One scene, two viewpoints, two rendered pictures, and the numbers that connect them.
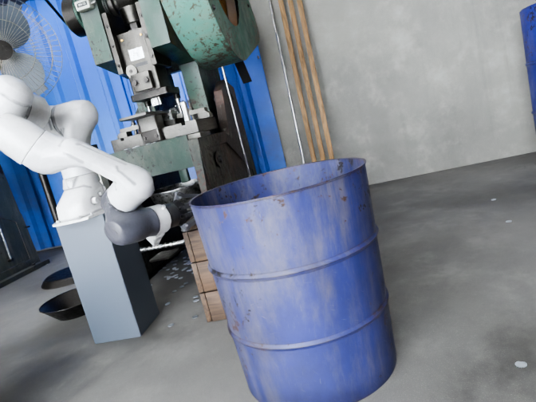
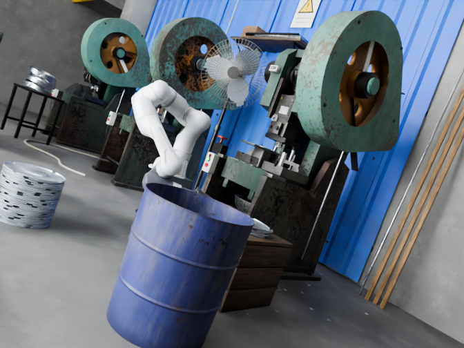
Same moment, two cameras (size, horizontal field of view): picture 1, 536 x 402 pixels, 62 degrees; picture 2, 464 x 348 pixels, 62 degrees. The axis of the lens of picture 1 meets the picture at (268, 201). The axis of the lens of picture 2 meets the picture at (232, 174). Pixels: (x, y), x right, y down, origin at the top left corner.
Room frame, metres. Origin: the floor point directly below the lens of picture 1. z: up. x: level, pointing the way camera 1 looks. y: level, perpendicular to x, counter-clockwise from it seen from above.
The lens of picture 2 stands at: (-0.09, -0.85, 0.71)
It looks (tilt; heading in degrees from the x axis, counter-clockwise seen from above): 4 degrees down; 33
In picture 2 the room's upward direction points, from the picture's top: 20 degrees clockwise
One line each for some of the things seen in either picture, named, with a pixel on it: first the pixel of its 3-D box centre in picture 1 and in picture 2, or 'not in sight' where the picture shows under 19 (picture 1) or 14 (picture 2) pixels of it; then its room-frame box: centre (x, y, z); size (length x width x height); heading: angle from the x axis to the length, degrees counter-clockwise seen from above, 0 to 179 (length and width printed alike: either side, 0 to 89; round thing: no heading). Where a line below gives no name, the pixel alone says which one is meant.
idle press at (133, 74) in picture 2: not in sight; (114, 92); (3.36, 3.75, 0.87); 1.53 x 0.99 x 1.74; 170
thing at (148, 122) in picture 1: (148, 128); (257, 155); (2.09, 0.46, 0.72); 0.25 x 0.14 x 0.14; 167
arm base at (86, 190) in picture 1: (80, 196); (172, 161); (1.53, 0.62, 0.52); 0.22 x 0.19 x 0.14; 170
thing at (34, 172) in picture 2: not in sight; (35, 172); (1.00, 0.99, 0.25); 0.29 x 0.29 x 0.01
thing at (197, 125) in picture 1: (166, 134); (271, 167); (2.27, 0.42, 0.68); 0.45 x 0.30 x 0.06; 77
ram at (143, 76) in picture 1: (142, 60); (286, 116); (2.22, 0.42, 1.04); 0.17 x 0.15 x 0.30; 167
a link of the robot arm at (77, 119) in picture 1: (77, 138); (192, 131); (1.56, 0.58, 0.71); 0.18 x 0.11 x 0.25; 75
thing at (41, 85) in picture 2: not in sight; (34, 103); (2.23, 3.53, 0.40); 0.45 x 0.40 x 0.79; 89
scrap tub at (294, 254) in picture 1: (298, 274); (178, 263); (1.03, -0.03, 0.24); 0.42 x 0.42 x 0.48
